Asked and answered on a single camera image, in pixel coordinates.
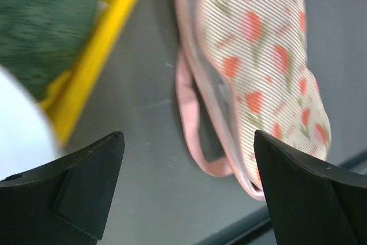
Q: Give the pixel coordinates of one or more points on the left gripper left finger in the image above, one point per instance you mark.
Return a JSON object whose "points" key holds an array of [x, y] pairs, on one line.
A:
{"points": [[66, 201]]}

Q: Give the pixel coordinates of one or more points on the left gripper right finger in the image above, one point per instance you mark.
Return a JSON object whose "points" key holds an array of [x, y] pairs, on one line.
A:
{"points": [[310, 201]]}

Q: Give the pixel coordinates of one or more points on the floral mesh laundry bag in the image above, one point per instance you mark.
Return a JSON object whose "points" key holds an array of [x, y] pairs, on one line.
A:
{"points": [[242, 67]]}

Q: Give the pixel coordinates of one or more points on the green garment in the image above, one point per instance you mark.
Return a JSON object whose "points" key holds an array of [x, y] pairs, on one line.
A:
{"points": [[40, 39]]}

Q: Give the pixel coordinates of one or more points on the yellow plastic tray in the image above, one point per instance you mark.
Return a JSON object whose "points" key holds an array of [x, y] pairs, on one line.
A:
{"points": [[68, 94]]}

